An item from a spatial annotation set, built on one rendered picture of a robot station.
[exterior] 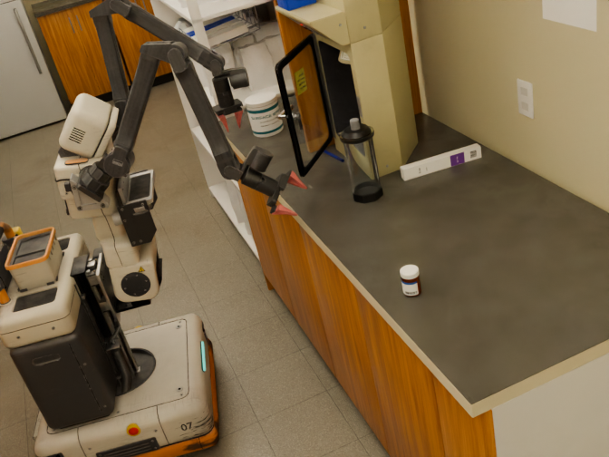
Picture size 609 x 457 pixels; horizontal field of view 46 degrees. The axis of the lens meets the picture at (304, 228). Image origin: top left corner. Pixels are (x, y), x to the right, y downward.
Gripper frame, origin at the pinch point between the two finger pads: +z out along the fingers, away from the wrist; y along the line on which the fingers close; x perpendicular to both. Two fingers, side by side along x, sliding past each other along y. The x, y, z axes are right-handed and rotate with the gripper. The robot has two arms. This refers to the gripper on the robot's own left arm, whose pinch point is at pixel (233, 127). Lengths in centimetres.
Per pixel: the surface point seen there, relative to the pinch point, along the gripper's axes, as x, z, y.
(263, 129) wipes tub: 19.3, 12.3, 15.6
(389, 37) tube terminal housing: -42, -28, 48
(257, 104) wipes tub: 19.1, 1.7, 15.9
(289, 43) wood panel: -9.0, -26.3, 25.5
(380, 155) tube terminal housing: -46, 8, 36
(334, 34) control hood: -46, -35, 28
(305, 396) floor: -29, 110, -6
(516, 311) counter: -131, 16, 28
